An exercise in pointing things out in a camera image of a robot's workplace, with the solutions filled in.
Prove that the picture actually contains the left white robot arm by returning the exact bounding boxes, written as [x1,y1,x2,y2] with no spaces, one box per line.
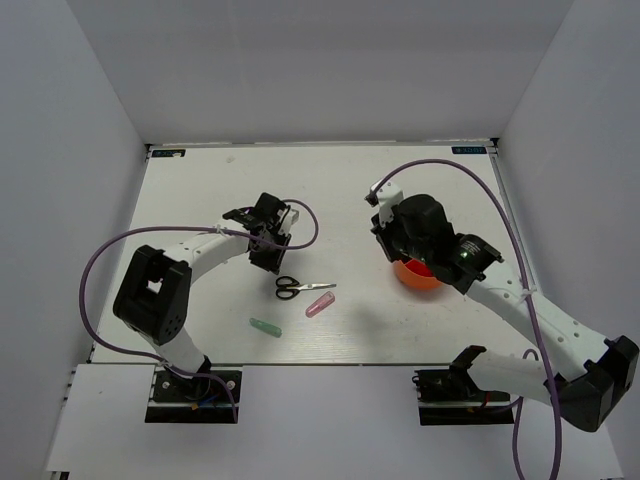
[113,193,299,399]

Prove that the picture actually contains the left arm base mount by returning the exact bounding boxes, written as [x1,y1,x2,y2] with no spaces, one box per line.
[145,369,236,425]

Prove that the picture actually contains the right blue corner label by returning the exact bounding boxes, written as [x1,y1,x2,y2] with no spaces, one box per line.
[451,146,487,155]

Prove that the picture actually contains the orange round organizer container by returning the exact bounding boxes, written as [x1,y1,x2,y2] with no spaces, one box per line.
[392,259,442,291]

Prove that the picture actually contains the green translucent tube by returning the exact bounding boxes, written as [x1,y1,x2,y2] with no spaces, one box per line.
[249,318,282,338]

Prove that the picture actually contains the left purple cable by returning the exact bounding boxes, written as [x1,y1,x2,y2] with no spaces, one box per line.
[79,199,321,424]

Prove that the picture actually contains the blue corner label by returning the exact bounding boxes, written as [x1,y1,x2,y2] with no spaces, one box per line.
[451,146,487,155]
[151,149,186,158]

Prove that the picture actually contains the left blue corner label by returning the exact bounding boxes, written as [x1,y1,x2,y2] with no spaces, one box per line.
[151,149,186,158]

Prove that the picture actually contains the black handled scissors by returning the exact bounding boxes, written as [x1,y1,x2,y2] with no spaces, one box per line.
[275,276,336,301]

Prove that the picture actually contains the pink translucent tube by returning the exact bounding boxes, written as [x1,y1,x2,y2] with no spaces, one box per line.
[305,292,335,318]

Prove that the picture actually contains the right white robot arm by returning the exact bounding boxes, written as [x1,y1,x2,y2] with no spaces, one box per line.
[366,191,639,432]

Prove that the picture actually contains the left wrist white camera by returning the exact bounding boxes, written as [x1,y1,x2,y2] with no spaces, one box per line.
[279,206,300,236]

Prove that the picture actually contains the wrist white camera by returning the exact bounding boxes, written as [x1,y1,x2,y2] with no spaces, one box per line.
[365,180,404,226]
[279,206,300,236]

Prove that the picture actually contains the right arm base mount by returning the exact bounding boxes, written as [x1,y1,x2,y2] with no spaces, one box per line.
[412,345,514,427]

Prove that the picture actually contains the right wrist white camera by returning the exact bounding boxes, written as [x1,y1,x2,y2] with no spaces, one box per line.
[365,180,404,226]

